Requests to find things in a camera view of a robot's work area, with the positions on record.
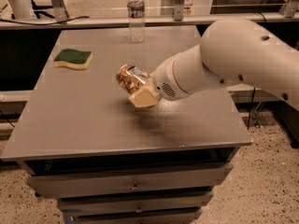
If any black cable on rail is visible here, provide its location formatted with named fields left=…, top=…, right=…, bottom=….
left=0, top=15, right=91, bottom=26

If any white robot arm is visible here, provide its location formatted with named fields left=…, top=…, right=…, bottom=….
left=129, top=18, right=299, bottom=109

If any green and yellow sponge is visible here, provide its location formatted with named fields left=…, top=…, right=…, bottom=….
left=53, top=49, right=93, bottom=70

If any clear plastic water bottle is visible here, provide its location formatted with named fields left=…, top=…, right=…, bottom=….
left=127, top=0, right=145, bottom=43

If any grey metal upright left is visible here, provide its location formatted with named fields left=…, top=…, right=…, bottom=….
left=50, top=0, right=69, bottom=21

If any middle grey drawer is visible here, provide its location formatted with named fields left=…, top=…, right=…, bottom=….
left=58, top=189, right=214, bottom=217

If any bottom grey drawer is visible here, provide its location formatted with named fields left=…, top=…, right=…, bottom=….
left=64, top=208, right=202, bottom=224

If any top grey drawer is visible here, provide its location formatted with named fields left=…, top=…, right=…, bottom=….
left=27, top=162, right=233, bottom=198

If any black hanging cable right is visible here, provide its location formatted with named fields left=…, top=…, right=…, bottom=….
left=246, top=12, right=268, bottom=131

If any grey drawer cabinet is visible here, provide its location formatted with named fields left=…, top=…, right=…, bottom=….
left=0, top=25, right=253, bottom=224

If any white pipe post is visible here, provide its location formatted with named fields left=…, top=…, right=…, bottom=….
left=7, top=0, right=36, bottom=20

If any grey metal bracket post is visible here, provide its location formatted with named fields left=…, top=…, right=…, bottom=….
left=174, top=0, right=185, bottom=21

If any grey drawer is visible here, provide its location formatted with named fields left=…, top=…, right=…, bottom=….
left=58, top=189, right=214, bottom=217
left=27, top=162, right=233, bottom=198
left=64, top=208, right=202, bottom=224

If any crushed orange soda can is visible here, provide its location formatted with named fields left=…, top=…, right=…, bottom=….
left=116, top=64, right=150, bottom=94

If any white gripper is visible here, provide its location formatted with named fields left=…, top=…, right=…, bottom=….
left=129, top=57, right=189, bottom=107

